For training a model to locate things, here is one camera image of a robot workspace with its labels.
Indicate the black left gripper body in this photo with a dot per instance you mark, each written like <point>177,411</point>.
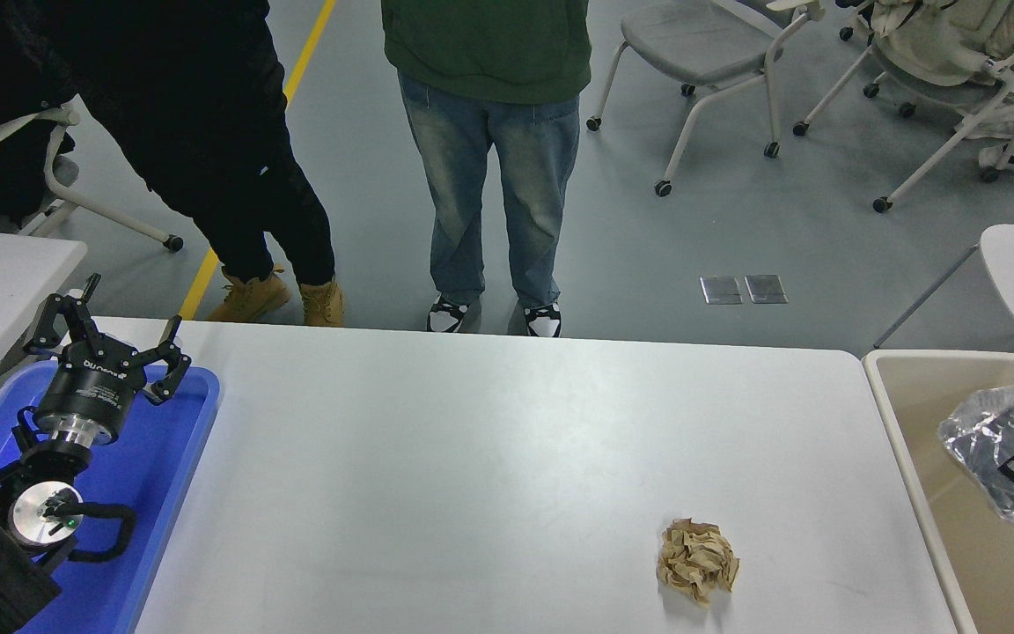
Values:
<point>89,387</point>

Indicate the silver foil tray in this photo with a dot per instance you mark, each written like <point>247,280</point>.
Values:
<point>1000,427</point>

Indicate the tan paper ball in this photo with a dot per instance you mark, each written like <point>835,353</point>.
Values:
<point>692,559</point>

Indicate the large pale plastic bin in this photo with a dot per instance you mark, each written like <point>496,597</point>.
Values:
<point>921,414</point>

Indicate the blue plastic tray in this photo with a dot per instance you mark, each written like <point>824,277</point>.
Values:
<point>155,493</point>

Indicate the silver floor outlet plate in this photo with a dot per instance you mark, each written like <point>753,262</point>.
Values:
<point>722,290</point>
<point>766,289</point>

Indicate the cream jacket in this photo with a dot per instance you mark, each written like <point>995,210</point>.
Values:
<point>938,40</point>

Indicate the grey seat wheeled chair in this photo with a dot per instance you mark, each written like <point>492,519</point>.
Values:
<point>692,40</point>

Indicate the white frame office chair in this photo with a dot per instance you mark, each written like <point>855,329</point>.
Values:
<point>51,163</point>

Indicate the white frame wheeled chair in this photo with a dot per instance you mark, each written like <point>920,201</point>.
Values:
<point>912,180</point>

